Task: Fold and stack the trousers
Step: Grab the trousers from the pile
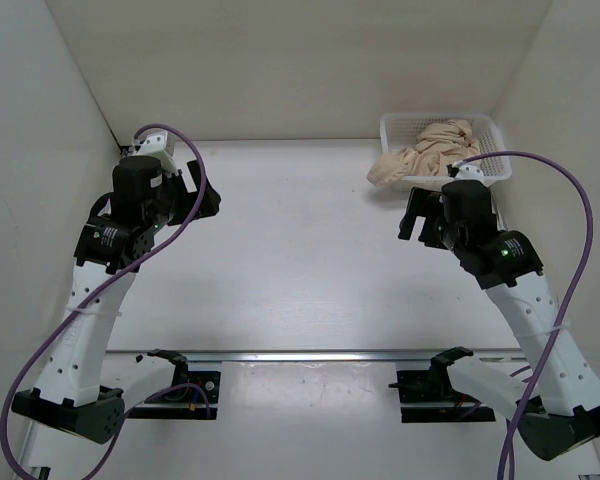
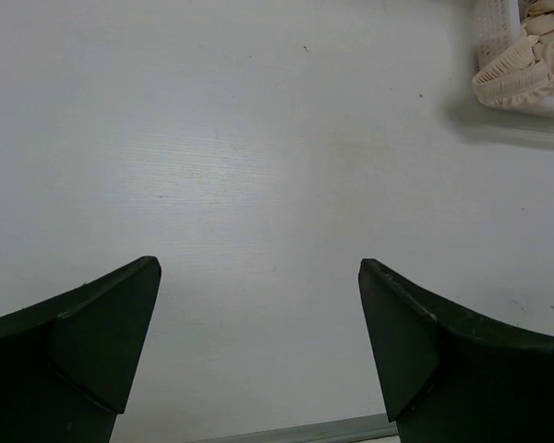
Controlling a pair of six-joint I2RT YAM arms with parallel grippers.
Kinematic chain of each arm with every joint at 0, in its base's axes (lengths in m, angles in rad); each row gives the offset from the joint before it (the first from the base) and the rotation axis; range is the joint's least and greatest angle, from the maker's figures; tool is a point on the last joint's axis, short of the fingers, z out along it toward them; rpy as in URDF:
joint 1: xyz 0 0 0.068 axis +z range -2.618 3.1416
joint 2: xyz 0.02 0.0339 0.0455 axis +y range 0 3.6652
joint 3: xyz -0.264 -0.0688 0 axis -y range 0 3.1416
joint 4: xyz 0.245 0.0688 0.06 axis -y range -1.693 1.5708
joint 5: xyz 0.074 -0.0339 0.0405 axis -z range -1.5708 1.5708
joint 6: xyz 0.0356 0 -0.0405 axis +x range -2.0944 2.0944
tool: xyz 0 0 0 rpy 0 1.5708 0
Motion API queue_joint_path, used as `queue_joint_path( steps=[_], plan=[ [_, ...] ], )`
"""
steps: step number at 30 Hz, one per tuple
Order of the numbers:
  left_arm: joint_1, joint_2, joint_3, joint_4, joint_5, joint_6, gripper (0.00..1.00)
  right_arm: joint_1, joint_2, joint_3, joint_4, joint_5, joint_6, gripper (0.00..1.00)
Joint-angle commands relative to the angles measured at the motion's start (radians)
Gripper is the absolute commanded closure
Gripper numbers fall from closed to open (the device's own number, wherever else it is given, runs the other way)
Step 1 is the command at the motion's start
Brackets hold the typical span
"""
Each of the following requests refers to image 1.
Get beige trousers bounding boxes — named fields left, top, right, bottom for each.
left=366, top=119, right=481, bottom=191

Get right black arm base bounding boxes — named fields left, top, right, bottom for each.
left=388, top=347, right=495, bottom=424

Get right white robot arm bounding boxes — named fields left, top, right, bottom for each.
left=398, top=180, right=600, bottom=461

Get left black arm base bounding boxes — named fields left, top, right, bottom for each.
left=128, top=350, right=221, bottom=420

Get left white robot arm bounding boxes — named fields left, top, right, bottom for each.
left=11, top=155, right=221, bottom=444

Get white plastic mesh basket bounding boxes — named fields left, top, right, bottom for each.
left=380, top=112, right=512, bottom=186

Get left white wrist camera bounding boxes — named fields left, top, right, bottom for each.
left=130, top=130, right=178, bottom=174

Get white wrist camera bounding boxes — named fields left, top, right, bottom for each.
left=447, top=161, right=487, bottom=186
left=130, top=130, right=178, bottom=174

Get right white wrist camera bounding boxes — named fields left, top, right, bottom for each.
left=447, top=161, right=487, bottom=186

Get aluminium front rail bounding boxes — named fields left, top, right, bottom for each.
left=105, top=348, right=526, bottom=363

